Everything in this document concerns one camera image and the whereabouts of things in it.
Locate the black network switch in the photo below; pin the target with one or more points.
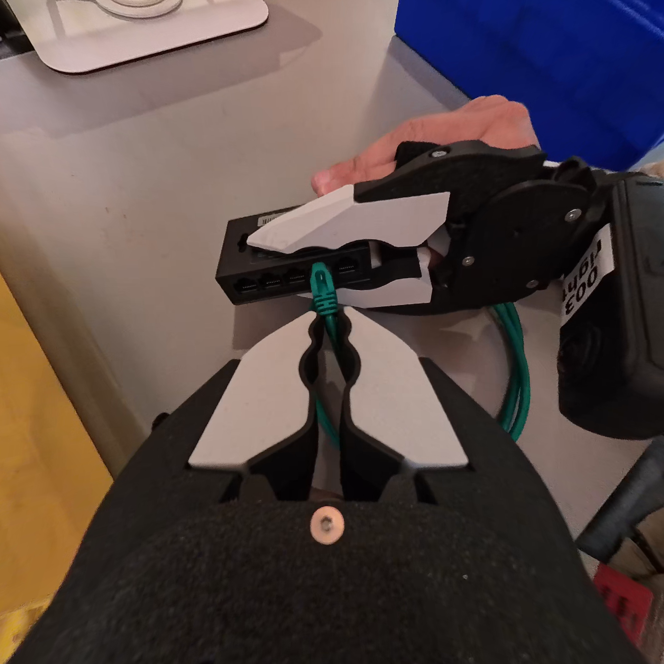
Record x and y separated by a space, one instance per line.
233 259

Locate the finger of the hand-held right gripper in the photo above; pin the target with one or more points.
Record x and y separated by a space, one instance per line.
394 293
363 218

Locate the person's right hand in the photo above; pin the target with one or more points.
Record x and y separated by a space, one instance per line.
467 122

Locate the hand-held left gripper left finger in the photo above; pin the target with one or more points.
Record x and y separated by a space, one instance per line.
259 410

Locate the blue storage bin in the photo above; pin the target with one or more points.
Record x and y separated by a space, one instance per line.
518 62

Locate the yellow storage bin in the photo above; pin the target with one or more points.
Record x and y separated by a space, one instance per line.
41 441

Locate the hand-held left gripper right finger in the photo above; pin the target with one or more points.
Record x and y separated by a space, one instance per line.
404 410

